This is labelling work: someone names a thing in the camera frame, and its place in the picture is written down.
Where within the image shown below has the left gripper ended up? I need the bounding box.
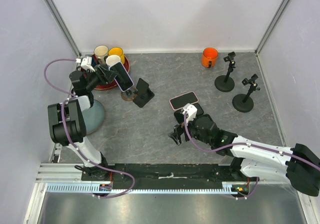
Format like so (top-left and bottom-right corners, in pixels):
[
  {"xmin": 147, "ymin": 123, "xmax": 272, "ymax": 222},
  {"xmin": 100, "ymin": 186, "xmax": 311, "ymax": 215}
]
[{"xmin": 85, "ymin": 65, "xmax": 119, "ymax": 92}]

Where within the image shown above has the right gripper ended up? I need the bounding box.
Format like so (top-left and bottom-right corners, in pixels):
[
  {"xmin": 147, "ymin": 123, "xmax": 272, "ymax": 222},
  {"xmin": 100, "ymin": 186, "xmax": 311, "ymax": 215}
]
[{"xmin": 168, "ymin": 114, "xmax": 212, "ymax": 146}]

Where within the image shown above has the black phone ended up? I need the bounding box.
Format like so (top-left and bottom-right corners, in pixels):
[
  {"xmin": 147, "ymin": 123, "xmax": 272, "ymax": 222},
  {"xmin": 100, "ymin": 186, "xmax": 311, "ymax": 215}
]
[
  {"xmin": 174, "ymin": 103, "xmax": 204, "ymax": 123},
  {"xmin": 195, "ymin": 114, "xmax": 213, "ymax": 126}
]

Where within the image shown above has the black flat-base phone stand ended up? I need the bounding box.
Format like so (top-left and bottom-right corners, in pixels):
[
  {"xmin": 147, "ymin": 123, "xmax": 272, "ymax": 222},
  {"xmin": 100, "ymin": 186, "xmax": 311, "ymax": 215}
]
[{"xmin": 133, "ymin": 78, "xmax": 155, "ymax": 108}]

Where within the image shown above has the black round-base phone stand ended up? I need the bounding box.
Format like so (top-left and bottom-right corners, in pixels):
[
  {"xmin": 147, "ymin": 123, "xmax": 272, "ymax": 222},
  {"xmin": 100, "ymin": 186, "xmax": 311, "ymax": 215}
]
[{"xmin": 214, "ymin": 52, "xmax": 236, "ymax": 92}]

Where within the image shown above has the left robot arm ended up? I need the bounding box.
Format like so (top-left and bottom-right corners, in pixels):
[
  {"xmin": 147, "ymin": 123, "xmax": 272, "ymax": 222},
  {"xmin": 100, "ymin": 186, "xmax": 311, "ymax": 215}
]
[{"xmin": 47, "ymin": 64, "xmax": 117, "ymax": 181}]

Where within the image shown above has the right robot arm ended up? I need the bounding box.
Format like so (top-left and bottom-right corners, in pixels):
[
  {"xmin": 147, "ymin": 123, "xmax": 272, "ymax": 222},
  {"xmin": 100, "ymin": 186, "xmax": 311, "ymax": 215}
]
[{"xmin": 169, "ymin": 114, "xmax": 320, "ymax": 196}]

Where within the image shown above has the wooden round-base phone stand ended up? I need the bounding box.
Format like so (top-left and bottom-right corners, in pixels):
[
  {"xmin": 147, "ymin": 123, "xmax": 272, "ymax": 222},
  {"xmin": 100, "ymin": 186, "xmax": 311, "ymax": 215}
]
[{"xmin": 121, "ymin": 87, "xmax": 137, "ymax": 101}]

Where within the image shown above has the white mug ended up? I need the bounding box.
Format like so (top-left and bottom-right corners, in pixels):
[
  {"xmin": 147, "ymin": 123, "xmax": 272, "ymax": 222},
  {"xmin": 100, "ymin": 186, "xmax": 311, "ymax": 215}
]
[{"xmin": 105, "ymin": 55, "xmax": 122, "ymax": 67}]

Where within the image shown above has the red round tray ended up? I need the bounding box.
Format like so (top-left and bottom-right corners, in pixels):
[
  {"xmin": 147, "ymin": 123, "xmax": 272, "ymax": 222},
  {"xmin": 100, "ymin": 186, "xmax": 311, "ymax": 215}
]
[{"xmin": 89, "ymin": 55, "xmax": 130, "ymax": 91}]

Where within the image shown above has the cream mug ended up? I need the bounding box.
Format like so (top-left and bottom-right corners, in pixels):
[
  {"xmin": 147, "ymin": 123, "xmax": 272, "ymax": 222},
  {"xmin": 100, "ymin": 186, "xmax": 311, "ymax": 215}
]
[{"xmin": 93, "ymin": 45, "xmax": 109, "ymax": 63}]

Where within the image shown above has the yellow mug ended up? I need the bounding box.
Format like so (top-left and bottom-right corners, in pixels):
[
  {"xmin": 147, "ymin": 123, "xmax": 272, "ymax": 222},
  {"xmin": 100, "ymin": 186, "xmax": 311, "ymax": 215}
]
[{"xmin": 108, "ymin": 47, "xmax": 125, "ymax": 64}]

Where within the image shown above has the blue ceramic plate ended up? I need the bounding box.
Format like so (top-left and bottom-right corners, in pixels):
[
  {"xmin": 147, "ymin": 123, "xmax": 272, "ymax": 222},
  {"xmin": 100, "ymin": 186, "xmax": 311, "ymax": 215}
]
[{"xmin": 77, "ymin": 96, "xmax": 105, "ymax": 135}]

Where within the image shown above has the orange mug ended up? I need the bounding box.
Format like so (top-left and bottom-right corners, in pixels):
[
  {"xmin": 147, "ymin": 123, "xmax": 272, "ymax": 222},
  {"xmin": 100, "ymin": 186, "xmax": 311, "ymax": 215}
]
[{"xmin": 201, "ymin": 47, "xmax": 218, "ymax": 68}]

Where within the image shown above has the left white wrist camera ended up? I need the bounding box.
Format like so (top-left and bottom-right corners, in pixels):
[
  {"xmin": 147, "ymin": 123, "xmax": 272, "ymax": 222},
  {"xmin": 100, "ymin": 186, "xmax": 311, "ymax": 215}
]
[{"xmin": 75, "ymin": 56, "xmax": 95, "ymax": 72}]

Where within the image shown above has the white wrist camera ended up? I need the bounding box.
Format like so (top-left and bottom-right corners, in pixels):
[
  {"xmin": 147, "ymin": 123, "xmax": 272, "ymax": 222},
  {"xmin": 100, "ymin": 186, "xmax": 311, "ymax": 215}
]
[
  {"xmin": 182, "ymin": 103, "xmax": 198, "ymax": 123},
  {"xmin": 75, "ymin": 56, "xmax": 95, "ymax": 72}
]

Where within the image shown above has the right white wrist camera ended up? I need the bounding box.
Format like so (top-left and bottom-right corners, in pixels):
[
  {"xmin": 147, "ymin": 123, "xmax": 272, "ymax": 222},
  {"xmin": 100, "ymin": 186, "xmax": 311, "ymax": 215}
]
[{"xmin": 182, "ymin": 103, "xmax": 198, "ymax": 123}]

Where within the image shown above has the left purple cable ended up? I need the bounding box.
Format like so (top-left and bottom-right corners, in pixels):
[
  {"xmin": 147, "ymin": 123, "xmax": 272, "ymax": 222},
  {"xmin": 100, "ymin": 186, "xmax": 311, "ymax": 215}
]
[{"xmin": 43, "ymin": 58, "xmax": 137, "ymax": 198}]

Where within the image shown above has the purple cable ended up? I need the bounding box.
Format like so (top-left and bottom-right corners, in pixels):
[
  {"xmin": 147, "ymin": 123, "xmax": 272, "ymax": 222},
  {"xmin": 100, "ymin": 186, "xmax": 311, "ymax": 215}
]
[
  {"xmin": 183, "ymin": 113, "xmax": 320, "ymax": 171},
  {"xmin": 43, "ymin": 58, "xmax": 137, "ymax": 198}
]

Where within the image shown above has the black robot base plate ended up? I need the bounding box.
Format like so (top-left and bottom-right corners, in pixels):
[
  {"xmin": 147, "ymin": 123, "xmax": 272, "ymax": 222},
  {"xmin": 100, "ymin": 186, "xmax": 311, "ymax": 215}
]
[{"xmin": 81, "ymin": 162, "xmax": 261, "ymax": 190}]

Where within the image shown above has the grey slotted cable duct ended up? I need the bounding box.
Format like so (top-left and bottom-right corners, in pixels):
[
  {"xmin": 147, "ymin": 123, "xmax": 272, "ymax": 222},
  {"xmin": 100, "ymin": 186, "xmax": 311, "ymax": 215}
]
[{"xmin": 46, "ymin": 183, "xmax": 238, "ymax": 194}]

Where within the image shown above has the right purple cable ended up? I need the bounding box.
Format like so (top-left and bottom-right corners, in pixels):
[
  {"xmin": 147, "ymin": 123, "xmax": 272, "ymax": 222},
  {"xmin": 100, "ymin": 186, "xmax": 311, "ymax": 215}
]
[{"xmin": 183, "ymin": 113, "xmax": 320, "ymax": 171}]

